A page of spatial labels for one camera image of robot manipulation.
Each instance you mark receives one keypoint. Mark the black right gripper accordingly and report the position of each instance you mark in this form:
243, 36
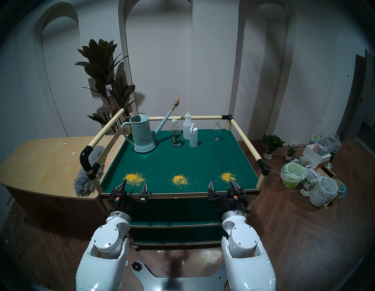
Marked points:
228, 201

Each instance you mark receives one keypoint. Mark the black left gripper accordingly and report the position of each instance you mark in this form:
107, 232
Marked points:
126, 199

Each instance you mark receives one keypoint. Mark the grey fluffy duster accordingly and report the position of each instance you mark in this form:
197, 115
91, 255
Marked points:
83, 182

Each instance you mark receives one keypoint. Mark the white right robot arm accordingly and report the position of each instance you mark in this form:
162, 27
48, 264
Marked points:
243, 237

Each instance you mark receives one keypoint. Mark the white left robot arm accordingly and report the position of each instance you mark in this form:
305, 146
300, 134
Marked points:
108, 240

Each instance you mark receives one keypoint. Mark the green three-tier shelf cart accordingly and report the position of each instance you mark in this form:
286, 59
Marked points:
181, 158

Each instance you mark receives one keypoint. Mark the yellow crumb pile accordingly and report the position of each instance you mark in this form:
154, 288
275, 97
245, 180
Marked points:
179, 179
134, 178
227, 176

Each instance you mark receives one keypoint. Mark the clear glass bottle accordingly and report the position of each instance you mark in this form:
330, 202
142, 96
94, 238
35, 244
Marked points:
216, 133

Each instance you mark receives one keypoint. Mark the teal watering can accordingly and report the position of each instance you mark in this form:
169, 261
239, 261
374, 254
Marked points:
143, 135

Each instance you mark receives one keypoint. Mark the white pump bottle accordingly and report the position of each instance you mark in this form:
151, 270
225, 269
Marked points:
193, 138

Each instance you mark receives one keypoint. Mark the bushy small potted plant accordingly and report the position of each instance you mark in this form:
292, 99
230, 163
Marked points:
272, 142

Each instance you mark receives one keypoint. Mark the clear green-label water bottle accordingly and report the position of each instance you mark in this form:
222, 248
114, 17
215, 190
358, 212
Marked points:
175, 136

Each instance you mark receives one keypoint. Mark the tall white plastic bottle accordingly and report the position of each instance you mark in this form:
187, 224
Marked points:
187, 127

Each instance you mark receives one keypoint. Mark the green-bagged waste bin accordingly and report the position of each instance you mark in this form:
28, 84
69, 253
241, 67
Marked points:
293, 174

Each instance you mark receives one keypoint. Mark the spilled crumbs on floor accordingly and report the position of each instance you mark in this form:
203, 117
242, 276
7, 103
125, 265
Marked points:
209, 256

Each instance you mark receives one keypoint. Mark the tiny potted plant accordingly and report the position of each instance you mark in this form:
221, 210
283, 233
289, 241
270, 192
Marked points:
290, 152

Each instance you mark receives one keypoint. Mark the black star knob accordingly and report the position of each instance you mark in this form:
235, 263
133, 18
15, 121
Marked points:
136, 266

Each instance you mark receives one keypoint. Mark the open printed carton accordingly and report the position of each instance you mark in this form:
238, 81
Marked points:
312, 173

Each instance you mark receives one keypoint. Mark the light wooden table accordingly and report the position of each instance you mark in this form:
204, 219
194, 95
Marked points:
44, 164

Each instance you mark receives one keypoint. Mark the white cardboard box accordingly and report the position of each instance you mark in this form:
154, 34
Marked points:
315, 155

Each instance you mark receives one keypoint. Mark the white-bagged waste bin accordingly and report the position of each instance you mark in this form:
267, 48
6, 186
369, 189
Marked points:
322, 190

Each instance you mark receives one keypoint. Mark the teal bucket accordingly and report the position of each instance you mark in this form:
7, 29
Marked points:
342, 189

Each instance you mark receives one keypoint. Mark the tall dark leafy plant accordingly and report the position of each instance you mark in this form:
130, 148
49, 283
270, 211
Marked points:
101, 67

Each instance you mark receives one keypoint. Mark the dark door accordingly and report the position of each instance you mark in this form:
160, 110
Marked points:
356, 96

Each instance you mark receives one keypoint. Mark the grey metal robot base plate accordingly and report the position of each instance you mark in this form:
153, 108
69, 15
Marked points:
181, 283

